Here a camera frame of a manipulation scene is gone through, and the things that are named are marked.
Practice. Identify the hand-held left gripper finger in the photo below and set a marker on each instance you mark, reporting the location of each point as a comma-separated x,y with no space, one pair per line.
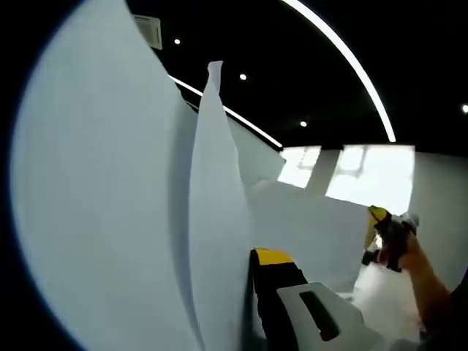
278,292

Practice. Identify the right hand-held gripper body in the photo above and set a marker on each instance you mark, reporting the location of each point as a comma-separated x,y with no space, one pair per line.
395,234

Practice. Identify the white printing paper sheet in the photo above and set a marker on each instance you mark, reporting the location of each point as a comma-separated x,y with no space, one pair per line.
311,237

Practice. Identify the white printing papers bundle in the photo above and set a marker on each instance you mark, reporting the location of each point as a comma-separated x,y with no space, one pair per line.
102,183

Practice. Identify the person's right hand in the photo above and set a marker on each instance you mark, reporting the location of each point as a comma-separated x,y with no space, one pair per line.
415,256

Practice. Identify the large window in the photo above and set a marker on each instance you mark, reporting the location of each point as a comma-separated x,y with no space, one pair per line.
373,175

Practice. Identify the person's dark sleeve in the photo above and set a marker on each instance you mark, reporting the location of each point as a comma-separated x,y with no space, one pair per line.
461,303

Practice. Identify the curved ceiling light strip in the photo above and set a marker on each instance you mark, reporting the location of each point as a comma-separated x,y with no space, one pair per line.
252,122
358,69

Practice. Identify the ceiling air conditioner unit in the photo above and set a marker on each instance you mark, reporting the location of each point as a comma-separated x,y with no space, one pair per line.
151,31

